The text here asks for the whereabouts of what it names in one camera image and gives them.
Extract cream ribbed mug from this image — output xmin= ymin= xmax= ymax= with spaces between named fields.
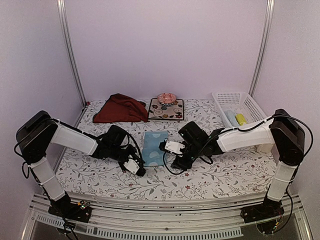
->
xmin=256 ymin=144 xmax=274 ymax=154

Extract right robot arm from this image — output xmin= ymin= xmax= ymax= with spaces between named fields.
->
xmin=164 ymin=109 xmax=305 ymax=218

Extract aluminium front rail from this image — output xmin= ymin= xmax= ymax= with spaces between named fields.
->
xmin=21 ymin=193 xmax=315 ymax=240

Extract floral square trivet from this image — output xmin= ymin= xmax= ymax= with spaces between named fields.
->
xmin=148 ymin=98 xmax=185 ymax=121

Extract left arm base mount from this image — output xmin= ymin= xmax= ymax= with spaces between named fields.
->
xmin=48 ymin=192 xmax=93 ymax=223

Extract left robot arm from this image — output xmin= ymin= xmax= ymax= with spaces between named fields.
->
xmin=16 ymin=110 xmax=146 ymax=217

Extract rolled light blue towel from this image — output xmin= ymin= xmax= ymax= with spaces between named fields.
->
xmin=224 ymin=110 xmax=240 ymax=127

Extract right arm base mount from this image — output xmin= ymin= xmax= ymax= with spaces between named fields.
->
xmin=240 ymin=193 xmax=285 ymax=223

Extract white plastic basket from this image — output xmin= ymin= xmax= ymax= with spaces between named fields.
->
xmin=212 ymin=92 xmax=267 ymax=128

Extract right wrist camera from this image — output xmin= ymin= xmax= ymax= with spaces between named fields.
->
xmin=159 ymin=140 xmax=186 ymax=156

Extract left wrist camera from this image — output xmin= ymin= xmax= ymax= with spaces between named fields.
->
xmin=123 ymin=158 xmax=146 ymax=177

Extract left aluminium post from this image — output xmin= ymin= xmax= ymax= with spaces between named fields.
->
xmin=56 ymin=0 xmax=87 ymax=108

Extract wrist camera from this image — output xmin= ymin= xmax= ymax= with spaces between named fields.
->
xmin=159 ymin=140 xmax=186 ymax=156
xmin=123 ymin=158 xmax=146 ymax=177

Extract rolled yellow towel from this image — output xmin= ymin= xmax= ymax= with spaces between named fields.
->
xmin=235 ymin=113 xmax=248 ymax=126

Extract blue cartoon towel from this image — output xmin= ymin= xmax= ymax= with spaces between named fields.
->
xmin=141 ymin=131 xmax=168 ymax=167

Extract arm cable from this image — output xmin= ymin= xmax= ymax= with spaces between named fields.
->
xmin=162 ymin=113 xmax=314 ymax=176
xmin=99 ymin=132 xmax=146 ymax=166

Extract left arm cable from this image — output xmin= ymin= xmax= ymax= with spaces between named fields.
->
xmin=99 ymin=132 xmax=146 ymax=166

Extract right aluminium post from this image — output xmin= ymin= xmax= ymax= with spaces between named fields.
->
xmin=248 ymin=0 xmax=275 ymax=98

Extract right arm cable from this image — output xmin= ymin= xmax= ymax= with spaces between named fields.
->
xmin=162 ymin=113 xmax=314 ymax=176

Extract red patterned bowl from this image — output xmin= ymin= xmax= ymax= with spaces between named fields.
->
xmin=157 ymin=92 xmax=176 ymax=106

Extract dark red towel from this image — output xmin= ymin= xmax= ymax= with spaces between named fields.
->
xmin=92 ymin=93 xmax=148 ymax=124

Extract aluminium post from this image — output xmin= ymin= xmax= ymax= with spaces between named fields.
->
xmin=56 ymin=0 xmax=87 ymax=108
xmin=248 ymin=0 xmax=275 ymax=98

